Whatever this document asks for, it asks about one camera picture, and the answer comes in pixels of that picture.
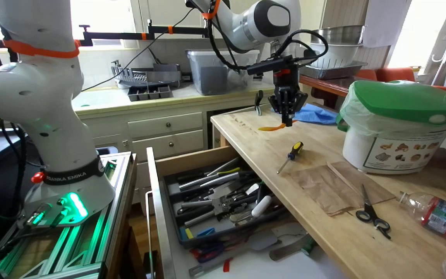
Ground black clip tool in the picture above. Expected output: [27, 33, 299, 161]
[254, 90, 264, 116]

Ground black scissors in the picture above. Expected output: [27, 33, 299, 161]
[355, 184, 392, 240]

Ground grey cutlery tray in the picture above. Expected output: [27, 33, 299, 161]
[127, 85, 174, 102]

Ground metal baking tray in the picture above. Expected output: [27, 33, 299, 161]
[298, 60, 369, 80]

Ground white hanging cloth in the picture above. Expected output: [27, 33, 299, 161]
[362, 0, 412, 48]

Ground window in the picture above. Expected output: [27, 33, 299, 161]
[387, 0, 446, 69]
[70, 0, 138, 42]

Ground metal drawer handle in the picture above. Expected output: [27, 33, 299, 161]
[144, 189, 156, 279]

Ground red blue handled scissors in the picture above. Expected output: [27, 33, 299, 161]
[189, 243, 225, 265]

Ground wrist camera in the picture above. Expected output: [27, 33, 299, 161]
[246, 55, 305, 76]

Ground screwdriver with black yellow handle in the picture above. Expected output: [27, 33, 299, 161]
[277, 141, 304, 175]

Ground clear plastic bottle red label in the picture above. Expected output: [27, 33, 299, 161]
[397, 191, 446, 243]

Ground blue cloth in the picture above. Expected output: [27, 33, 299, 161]
[271, 102, 338, 126]

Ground brown paper bag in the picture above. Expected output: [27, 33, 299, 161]
[288, 160, 396, 216]

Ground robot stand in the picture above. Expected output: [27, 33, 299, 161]
[0, 151, 137, 279]

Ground dish rack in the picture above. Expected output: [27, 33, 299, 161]
[110, 60, 182, 90]

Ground cream cabinet drawer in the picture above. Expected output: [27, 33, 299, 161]
[127, 112, 204, 139]
[132, 129, 205, 162]

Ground black cable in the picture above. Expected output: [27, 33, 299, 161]
[81, 7, 196, 93]

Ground orange spatula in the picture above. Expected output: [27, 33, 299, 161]
[257, 120, 298, 132]

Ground wooden table drawer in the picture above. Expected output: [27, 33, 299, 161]
[145, 146, 348, 279]

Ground white colander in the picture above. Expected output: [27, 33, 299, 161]
[310, 42, 363, 70]

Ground steel mixing bowl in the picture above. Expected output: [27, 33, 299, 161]
[310, 25, 367, 45]

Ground red-brown table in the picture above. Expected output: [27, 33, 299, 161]
[298, 75, 446, 137]

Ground white compost bin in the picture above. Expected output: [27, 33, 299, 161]
[336, 80, 446, 175]

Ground heap of kitchen utensils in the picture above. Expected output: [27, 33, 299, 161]
[168, 157, 281, 238]

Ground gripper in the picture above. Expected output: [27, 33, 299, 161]
[268, 69, 309, 127]

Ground black stand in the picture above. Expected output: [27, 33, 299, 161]
[79, 19, 209, 48]

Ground black utensil tray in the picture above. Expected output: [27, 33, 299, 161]
[160, 158, 290, 249]

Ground green bin lid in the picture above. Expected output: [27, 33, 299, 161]
[352, 80, 446, 126]

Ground metal scraper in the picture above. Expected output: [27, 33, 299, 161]
[269, 234, 317, 262]

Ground clear plastic storage box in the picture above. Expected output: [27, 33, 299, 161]
[186, 49, 261, 96]

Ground grey spatula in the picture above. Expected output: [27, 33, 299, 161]
[223, 230, 280, 265]

